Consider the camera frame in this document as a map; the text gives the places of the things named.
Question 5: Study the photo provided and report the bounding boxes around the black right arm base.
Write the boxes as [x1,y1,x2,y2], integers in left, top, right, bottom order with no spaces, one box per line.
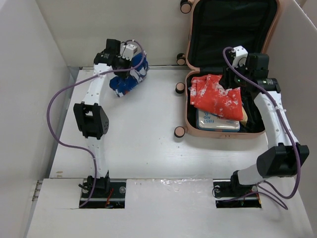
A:
[212,179,262,208]

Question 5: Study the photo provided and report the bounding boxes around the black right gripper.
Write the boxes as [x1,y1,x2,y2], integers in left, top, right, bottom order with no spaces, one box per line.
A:
[218,60,253,90]

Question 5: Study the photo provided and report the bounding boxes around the pink hard-shell suitcase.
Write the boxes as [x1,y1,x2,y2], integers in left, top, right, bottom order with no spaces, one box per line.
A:
[174,0,282,139]

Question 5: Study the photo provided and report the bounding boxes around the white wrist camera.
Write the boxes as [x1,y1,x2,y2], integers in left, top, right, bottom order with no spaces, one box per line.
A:
[231,46,248,68]
[120,44,138,61]

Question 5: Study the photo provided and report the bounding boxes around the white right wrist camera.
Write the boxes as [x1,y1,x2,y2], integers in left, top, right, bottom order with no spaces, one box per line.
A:
[231,46,248,68]

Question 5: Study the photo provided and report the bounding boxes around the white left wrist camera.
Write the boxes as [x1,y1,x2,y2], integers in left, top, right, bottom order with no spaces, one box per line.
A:
[120,44,138,61]

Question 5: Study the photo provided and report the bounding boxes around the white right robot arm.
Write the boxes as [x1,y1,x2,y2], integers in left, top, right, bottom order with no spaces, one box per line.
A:
[223,47,309,199]

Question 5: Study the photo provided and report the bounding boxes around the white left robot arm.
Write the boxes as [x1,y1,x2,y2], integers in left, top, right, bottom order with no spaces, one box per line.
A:
[73,39,138,197]

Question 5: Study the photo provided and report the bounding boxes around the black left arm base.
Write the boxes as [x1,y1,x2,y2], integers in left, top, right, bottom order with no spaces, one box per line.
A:
[79,180,126,209]

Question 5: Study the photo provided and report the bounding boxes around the white first aid tin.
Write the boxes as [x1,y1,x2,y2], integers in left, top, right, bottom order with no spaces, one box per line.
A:
[196,110,240,132]

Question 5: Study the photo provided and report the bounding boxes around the red white patterned garment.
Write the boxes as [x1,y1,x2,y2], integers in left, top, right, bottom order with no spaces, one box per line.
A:
[190,74,244,121]

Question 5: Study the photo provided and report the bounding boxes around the blue white patterned garment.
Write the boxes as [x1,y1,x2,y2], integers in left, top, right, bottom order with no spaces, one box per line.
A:
[109,51,149,97]

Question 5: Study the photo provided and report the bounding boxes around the large cream cosmetic tube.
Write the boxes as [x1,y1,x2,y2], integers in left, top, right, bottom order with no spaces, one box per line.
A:
[240,108,248,126]

